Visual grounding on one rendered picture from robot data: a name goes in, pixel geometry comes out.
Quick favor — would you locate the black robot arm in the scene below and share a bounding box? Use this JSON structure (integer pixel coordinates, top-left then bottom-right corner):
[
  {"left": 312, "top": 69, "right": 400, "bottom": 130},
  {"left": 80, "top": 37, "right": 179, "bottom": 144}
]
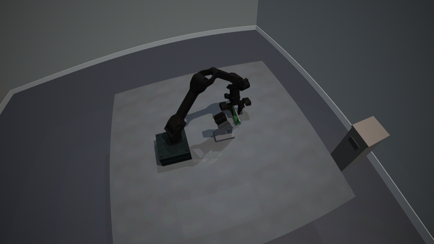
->
[{"left": 164, "top": 67, "right": 250, "bottom": 146}]

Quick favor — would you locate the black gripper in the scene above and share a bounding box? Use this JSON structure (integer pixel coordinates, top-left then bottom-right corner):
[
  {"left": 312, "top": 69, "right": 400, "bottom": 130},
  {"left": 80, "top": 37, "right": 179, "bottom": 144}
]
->
[{"left": 219, "top": 94, "right": 251, "bottom": 116}]

